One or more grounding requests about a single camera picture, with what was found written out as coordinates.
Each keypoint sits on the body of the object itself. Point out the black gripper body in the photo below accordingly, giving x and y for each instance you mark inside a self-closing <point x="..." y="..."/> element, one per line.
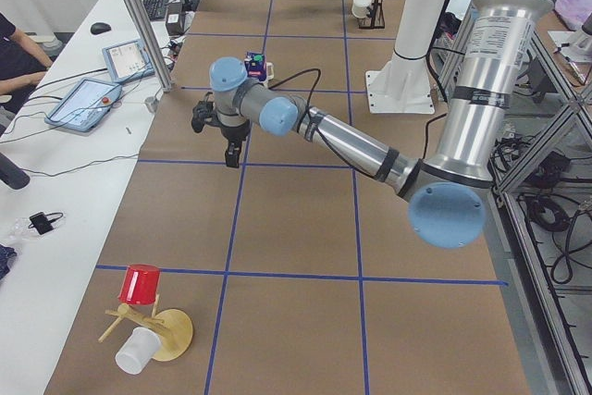
<point x="232" y="131"/>

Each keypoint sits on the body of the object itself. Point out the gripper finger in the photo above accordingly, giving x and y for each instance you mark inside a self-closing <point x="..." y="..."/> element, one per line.
<point x="233" y="155"/>

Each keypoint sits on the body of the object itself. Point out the milk carton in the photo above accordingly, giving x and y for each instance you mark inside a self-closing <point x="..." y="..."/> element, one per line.
<point x="255" y="65"/>

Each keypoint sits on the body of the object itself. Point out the white mug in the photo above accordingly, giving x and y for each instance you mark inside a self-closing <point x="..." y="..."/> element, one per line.
<point x="269" y="68"/>

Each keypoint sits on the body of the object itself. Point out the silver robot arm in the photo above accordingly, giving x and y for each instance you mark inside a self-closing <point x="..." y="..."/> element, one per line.
<point x="446" y="191"/>

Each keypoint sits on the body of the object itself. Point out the red plastic cup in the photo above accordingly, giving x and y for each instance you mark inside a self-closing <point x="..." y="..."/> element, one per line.
<point x="140" y="283"/>

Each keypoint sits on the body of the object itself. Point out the wooden cup tree stand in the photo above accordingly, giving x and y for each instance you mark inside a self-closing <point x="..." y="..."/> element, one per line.
<point x="173" y="327"/>

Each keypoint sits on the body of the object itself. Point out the white plastic cup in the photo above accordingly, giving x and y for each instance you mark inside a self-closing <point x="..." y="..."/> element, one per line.
<point x="138" y="350"/>

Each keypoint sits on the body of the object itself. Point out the upper teach pendant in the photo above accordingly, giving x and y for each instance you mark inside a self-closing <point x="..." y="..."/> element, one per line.
<point x="127" y="61"/>

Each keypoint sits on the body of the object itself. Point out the teach pendant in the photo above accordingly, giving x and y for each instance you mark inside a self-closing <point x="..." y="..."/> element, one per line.
<point x="84" y="106"/>
<point x="127" y="61"/>

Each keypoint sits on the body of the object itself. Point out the brown paper table cover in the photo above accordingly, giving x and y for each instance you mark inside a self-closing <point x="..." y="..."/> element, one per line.
<point x="299" y="275"/>

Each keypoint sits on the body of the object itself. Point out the lower teach pendant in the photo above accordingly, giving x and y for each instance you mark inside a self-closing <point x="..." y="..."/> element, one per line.
<point x="84" y="106"/>

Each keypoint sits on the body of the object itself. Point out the black computer mouse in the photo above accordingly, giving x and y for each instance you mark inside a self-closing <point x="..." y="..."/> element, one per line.
<point x="99" y="28"/>

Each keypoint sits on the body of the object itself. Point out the seated person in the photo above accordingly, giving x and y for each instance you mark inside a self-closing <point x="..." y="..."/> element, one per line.
<point x="23" y="65"/>

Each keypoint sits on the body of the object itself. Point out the aluminium frame post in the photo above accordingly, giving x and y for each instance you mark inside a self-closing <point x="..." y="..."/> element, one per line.
<point x="144" y="27"/>

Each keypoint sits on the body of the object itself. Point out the black wire cup rack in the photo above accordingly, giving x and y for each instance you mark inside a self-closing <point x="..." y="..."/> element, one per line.
<point x="375" y="17"/>

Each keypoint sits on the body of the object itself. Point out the white camera mast base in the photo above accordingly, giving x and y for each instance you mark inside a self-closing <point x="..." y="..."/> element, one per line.
<point x="402" y="86"/>

